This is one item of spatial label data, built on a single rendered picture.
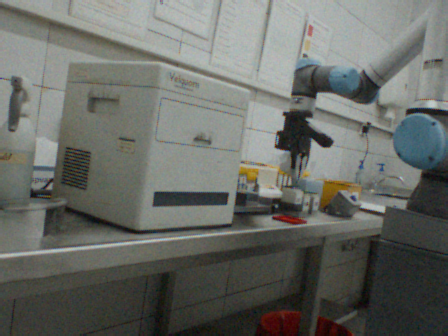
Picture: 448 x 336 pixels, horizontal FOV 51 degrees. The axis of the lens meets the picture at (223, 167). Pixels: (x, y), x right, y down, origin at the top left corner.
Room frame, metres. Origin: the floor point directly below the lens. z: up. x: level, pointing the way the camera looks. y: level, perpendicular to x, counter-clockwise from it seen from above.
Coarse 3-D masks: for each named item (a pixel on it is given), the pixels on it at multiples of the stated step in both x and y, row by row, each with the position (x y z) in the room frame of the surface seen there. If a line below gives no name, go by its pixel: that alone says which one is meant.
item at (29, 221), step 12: (0, 204) 0.80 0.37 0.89; (48, 204) 0.69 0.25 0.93; (60, 204) 0.71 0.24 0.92; (0, 216) 0.65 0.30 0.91; (12, 216) 0.66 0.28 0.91; (24, 216) 0.67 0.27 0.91; (36, 216) 0.68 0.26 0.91; (48, 216) 0.69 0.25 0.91; (60, 216) 0.73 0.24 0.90; (12, 228) 0.66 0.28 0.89; (24, 228) 0.67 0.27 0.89; (36, 228) 0.68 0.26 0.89; (48, 228) 0.70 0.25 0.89; (60, 228) 0.73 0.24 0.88
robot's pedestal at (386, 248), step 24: (384, 240) 1.17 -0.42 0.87; (384, 264) 1.15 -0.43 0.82; (408, 264) 1.12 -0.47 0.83; (432, 264) 1.09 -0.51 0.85; (384, 288) 1.15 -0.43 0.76; (408, 288) 1.11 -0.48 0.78; (432, 288) 1.08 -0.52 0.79; (384, 312) 1.14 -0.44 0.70; (408, 312) 1.11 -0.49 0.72; (432, 312) 1.08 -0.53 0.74
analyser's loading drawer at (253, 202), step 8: (240, 192) 1.10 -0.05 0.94; (248, 192) 1.14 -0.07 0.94; (256, 192) 1.13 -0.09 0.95; (240, 200) 1.10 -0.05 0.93; (248, 200) 1.14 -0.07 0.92; (256, 200) 1.13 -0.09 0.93; (264, 200) 1.18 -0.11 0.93; (240, 208) 1.07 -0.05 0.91; (248, 208) 1.09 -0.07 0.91; (256, 208) 1.12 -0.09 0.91; (264, 208) 1.15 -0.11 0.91
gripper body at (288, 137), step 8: (288, 112) 1.39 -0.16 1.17; (296, 112) 1.35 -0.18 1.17; (304, 112) 1.35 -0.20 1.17; (288, 120) 1.39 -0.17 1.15; (296, 120) 1.40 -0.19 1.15; (288, 128) 1.39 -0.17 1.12; (296, 128) 1.37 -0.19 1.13; (280, 136) 1.39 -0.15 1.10; (288, 136) 1.36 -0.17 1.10; (296, 136) 1.35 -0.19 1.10; (304, 136) 1.36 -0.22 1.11; (280, 144) 1.39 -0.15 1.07; (288, 144) 1.37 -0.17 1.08; (304, 144) 1.36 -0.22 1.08; (304, 152) 1.38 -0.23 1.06
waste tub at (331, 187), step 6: (324, 180) 1.67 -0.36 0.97; (330, 180) 1.79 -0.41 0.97; (336, 180) 1.78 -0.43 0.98; (324, 186) 1.67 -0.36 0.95; (330, 186) 1.66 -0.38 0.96; (336, 186) 1.65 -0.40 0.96; (342, 186) 1.64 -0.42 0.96; (348, 186) 1.62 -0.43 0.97; (354, 186) 1.66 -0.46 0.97; (360, 186) 1.71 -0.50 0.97; (324, 192) 1.67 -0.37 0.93; (330, 192) 1.66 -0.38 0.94; (336, 192) 1.65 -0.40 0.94; (354, 192) 1.66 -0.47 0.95; (360, 192) 1.72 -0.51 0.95; (324, 198) 1.67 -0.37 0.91; (330, 198) 1.66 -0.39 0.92; (324, 204) 1.67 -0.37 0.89
